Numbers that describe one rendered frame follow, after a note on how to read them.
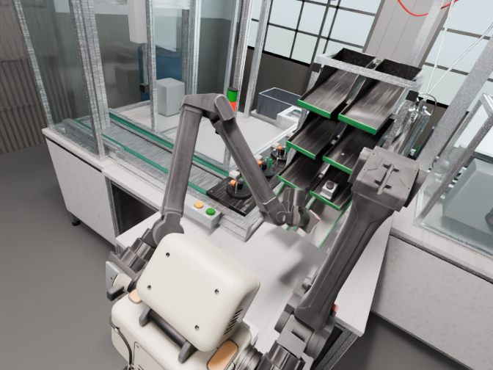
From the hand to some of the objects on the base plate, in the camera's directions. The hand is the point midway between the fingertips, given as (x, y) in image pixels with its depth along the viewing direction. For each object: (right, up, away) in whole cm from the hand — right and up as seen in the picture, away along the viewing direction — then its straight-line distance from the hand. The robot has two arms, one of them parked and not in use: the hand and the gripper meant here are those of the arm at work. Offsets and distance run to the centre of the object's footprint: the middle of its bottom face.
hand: (309, 218), depth 106 cm
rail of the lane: (-61, +6, +39) cm, 73 cm away
